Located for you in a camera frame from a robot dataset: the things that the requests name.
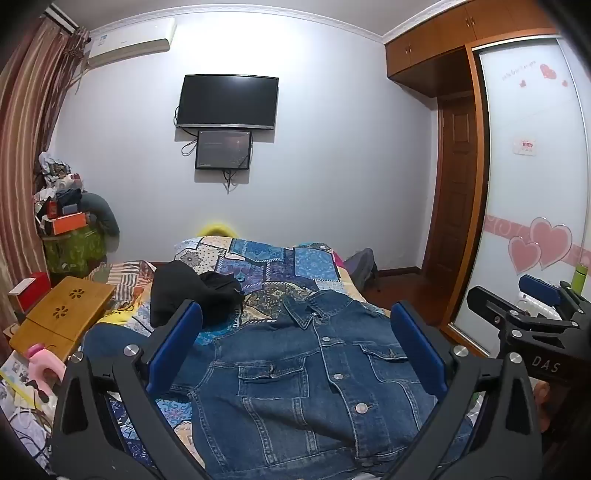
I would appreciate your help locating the pink plastic toy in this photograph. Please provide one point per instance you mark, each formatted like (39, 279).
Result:
(44, 364)

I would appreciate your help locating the pile of household clutter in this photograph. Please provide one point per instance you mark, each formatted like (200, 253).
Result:
(57, 184)

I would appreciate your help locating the colourful fleece blanket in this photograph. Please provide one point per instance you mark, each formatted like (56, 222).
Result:
(345, 274)

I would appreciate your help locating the striped brown curtain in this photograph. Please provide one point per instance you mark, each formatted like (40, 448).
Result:
(27, 138)

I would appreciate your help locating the white air conditioner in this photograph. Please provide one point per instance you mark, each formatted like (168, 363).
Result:
(131, 41)

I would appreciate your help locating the wooden overhead cabinet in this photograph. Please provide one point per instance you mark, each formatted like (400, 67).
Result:
(429, 50)

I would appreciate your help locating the person's right hand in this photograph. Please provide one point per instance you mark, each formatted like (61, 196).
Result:
(543, 397)

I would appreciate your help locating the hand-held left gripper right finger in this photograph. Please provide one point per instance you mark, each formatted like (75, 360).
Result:
(418, 346)

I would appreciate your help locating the blue patchwork bedspread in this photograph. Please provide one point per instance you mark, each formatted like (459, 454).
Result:
(277, 263)

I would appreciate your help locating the grey backpack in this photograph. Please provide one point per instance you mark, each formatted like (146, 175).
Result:
(362, 265)

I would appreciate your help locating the black garment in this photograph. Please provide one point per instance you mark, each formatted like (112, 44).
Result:
(184, 290)

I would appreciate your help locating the yellow cloth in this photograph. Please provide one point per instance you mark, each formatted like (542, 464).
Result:
(124, 319)

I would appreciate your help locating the red box with white lid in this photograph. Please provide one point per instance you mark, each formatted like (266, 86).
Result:
(30, 288)

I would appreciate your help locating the green bottle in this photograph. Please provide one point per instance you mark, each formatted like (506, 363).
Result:
(581, 279)

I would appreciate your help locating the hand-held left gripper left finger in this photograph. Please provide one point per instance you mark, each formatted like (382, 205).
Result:
(178, 341)

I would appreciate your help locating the small black wall monitor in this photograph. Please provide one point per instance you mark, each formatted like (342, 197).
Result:
(224, 148)

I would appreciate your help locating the black wall television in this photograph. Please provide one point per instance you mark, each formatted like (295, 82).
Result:
(228, 99)

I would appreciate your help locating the brown wooden door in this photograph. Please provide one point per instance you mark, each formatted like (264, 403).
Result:
(457, 194)

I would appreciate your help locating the white curtain rail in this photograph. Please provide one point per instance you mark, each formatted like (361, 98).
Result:
(60, 17)

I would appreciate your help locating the blue denim jacket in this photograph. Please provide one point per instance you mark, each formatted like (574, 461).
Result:
(300, 392)

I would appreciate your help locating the green patterned cloth cover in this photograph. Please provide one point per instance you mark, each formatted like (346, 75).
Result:
(74, 251)

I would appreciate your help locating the yellow plush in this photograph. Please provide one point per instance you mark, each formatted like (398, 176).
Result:
(214, 230)

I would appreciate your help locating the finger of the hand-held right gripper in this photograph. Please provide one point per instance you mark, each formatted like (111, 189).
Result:
(485, 302)
(538, 286)

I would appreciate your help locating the cluttered pile of papers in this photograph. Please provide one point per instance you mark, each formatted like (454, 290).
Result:
(23, 415)

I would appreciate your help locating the wooden folding table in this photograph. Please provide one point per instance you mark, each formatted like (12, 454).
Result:
(60, 314)

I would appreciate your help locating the orange box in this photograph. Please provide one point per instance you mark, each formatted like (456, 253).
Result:
(69, 224)

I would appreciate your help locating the white rectangular sticker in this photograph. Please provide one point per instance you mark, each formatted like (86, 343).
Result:
(525, 147)

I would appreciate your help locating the striped orange blanket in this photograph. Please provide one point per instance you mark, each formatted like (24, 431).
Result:
(124, 281)

